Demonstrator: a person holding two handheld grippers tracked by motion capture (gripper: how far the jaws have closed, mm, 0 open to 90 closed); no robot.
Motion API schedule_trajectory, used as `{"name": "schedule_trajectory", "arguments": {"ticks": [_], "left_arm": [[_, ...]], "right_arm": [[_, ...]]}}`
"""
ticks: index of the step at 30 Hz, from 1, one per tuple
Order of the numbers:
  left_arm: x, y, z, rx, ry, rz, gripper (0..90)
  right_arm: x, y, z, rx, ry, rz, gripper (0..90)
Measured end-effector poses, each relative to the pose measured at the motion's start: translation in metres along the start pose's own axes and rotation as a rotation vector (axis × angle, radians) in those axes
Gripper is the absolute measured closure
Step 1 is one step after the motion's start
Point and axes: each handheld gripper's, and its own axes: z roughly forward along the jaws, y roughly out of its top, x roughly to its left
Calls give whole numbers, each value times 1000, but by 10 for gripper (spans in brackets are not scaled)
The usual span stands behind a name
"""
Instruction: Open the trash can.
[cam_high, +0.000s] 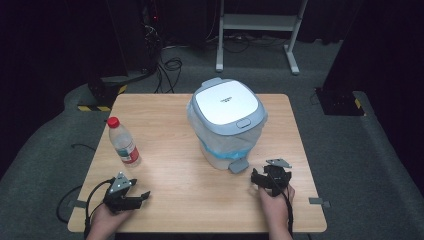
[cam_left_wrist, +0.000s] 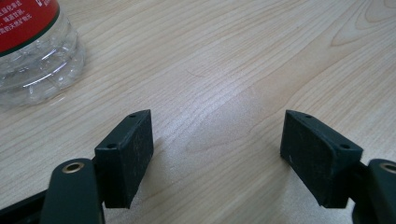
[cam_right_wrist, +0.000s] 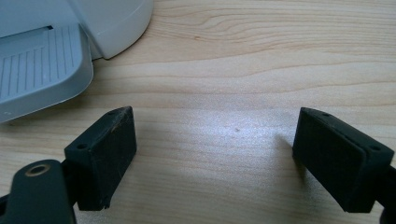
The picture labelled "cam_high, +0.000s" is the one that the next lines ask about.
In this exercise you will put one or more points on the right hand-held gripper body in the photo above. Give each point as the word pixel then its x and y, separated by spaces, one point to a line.
pixel 276 178

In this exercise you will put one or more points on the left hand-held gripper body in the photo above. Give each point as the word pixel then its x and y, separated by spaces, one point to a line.
pixel 117 196

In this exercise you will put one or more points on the person's left hand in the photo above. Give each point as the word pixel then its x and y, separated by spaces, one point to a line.
pixel 107 217

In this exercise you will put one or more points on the person's right hand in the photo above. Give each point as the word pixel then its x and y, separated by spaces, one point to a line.
pixel 275 206

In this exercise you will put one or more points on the clear plastic bottle red cap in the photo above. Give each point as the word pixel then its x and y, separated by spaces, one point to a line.
pixel 124 145

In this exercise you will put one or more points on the grey tape strip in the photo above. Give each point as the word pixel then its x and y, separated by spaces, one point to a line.
pixel 77 204
pixel 319 201

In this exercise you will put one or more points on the grey white pedal trash bin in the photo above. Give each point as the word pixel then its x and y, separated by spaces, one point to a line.
pixel 226 110

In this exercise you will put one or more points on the black base yellow striped edge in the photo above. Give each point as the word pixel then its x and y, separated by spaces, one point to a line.
pixel 100 95

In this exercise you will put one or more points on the black square stand base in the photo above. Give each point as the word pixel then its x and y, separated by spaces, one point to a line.
pixel 338 102

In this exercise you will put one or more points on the white metal stand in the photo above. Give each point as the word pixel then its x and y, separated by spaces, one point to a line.
pixel 260 22

